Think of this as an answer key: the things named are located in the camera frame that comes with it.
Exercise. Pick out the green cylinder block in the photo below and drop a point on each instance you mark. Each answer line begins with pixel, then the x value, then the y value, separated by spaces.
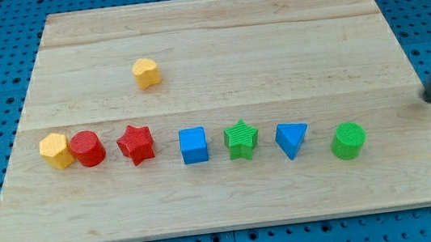
pixel 349 138

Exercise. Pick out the blue triangle block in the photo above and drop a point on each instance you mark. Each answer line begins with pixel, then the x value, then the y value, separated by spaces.
pixel 290 137

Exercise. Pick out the red star block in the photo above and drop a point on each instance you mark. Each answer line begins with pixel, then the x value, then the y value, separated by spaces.
pixel 136 143

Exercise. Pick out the green star block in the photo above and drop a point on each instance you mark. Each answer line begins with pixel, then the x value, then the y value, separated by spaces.
pixel 241 139

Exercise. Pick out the yellow heart block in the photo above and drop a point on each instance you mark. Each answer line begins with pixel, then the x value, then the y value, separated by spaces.
pixel 146 73

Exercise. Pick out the red cylinder block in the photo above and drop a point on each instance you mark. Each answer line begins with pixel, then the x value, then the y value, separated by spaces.
pixel 87 148

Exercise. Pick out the yellow hexagon block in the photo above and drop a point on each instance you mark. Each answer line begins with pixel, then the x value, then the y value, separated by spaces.
pixel 54 149

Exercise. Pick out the blue cube block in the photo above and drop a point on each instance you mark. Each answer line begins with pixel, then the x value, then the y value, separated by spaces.
pixel 193 145

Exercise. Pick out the wooden board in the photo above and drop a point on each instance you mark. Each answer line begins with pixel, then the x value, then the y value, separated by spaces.
pixel 321 62

